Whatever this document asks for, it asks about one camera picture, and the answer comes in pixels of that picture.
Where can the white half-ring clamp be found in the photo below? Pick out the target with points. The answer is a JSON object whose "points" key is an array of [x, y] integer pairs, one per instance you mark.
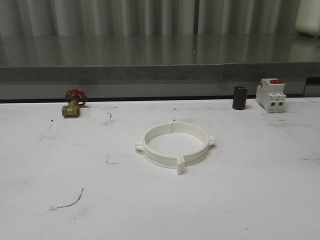
{"points": [[191, 144], [164, 147]]}

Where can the dark brown cylindrical capacitor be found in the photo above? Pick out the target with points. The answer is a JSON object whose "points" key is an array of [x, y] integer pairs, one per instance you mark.
{"points": [[239, 97]]}

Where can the brass valve red handwheel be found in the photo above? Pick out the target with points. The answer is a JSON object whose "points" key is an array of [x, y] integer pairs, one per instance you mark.
{"points": [[75, 99]]}

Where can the grey stone countertop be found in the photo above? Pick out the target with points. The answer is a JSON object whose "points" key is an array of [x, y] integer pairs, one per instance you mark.
{"points": [[44, 68]]}

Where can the grey pleated curtain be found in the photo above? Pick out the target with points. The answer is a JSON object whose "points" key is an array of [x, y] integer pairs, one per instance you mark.
{"points": [[34, 18]]}

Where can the white rice cooker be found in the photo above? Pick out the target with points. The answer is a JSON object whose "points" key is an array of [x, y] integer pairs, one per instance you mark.
{"points": [[308, 18]]}

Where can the white circuit breaker red switch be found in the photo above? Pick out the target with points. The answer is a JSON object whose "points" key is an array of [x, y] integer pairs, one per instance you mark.
{"points": [[270, 95]]}

